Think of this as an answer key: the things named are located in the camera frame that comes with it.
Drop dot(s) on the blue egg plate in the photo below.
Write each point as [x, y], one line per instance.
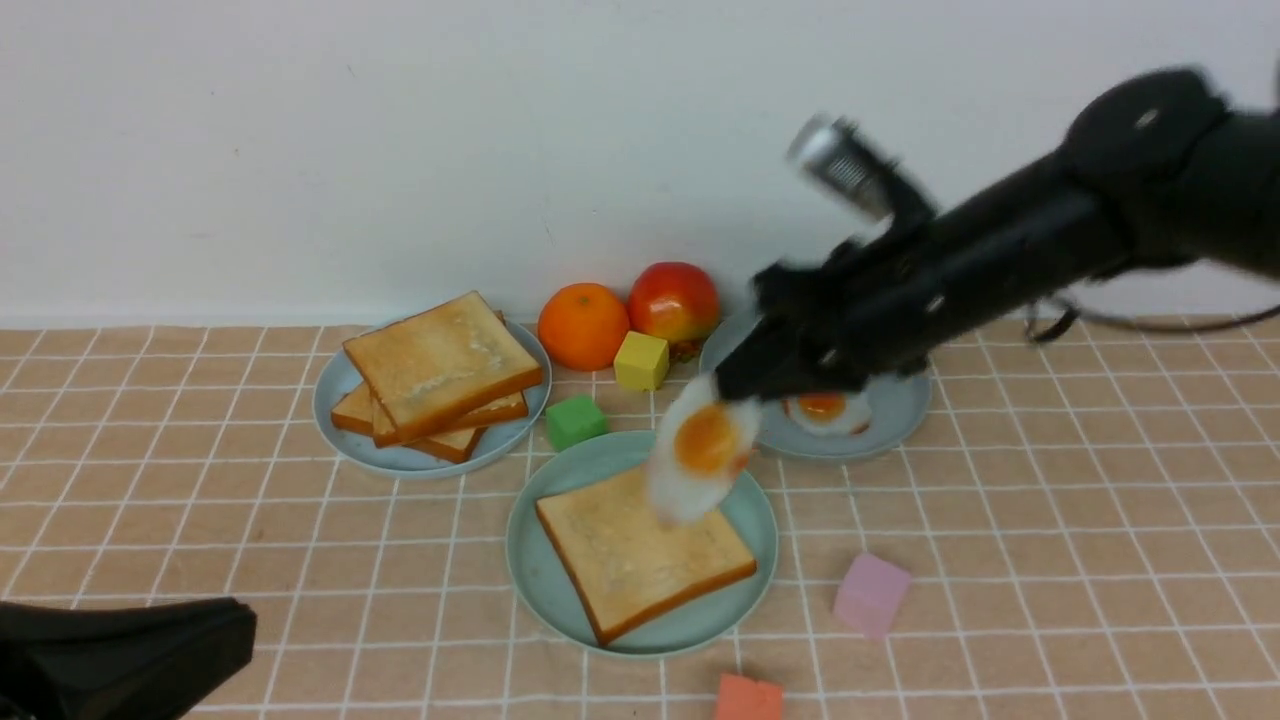
[899, 406]

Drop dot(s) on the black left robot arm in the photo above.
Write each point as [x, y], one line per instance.
[154, 662]

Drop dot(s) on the toast slice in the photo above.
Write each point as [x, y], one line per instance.
[508, 408]
[629, 567]
[456, 446]
[353, 412]
[425, 372]

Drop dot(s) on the yellow foam cube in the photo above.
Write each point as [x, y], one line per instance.
[641, 363]

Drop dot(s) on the green centre plate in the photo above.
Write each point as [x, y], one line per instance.
[544, 582]

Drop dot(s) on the green foam cube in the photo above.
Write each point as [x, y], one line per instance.
[574, 420]

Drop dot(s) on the pink foam cube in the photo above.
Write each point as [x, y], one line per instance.
[870, 595]

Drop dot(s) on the checkered peach tablecloth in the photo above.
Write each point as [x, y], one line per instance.
[1092, 533]

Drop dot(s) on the red apple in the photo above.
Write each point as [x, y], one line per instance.
[676, 302]

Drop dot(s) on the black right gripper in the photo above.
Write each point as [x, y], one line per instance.
[830, 328]

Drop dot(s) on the red-orange foam cube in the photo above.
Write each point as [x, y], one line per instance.
[744, 698]

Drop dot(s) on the fried egg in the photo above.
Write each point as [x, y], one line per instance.
[830, 414]
[702, 445]

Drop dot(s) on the orange fruit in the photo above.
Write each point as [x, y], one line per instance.
[582, 326]

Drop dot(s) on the blue bread plate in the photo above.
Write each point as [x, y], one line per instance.
[339, 376]

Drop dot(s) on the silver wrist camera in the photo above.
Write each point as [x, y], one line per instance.
[833, 153]

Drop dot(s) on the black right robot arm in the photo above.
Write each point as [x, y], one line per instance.
[1156, 173]

